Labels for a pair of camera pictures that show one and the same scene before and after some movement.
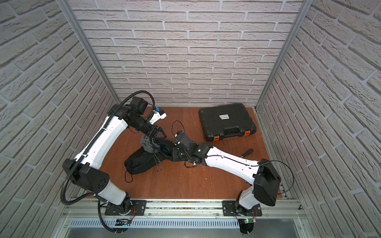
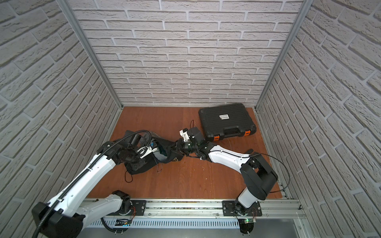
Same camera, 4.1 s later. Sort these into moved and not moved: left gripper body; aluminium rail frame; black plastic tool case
Moved: left gripper body
Not moved: black plastic tool case; aluminium rail frame
